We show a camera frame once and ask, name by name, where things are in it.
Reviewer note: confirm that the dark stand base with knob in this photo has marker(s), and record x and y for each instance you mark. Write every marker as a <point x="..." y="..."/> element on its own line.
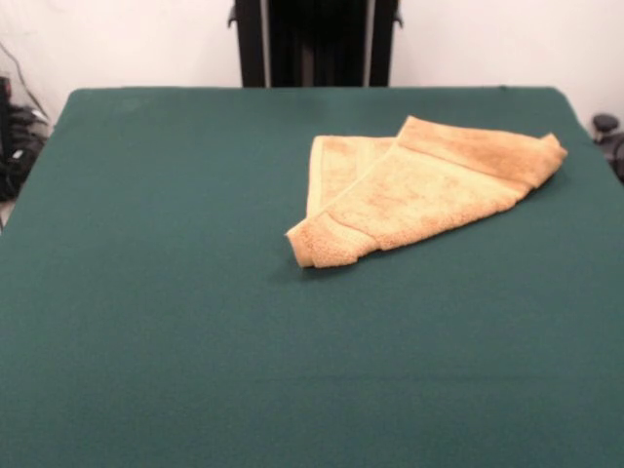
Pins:
<point x="604" y="122"/>
<point x="24" y="146"/>

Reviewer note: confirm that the dark green table cloth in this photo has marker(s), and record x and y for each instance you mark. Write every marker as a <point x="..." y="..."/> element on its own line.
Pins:
<point x="146" y="341"/>

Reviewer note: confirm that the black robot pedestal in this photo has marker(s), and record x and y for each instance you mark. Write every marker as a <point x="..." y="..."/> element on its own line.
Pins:
<point x="317" y="49"/>

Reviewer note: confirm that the tan terry towel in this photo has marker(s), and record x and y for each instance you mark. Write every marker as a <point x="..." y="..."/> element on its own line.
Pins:
<point x="419" y="195"/>

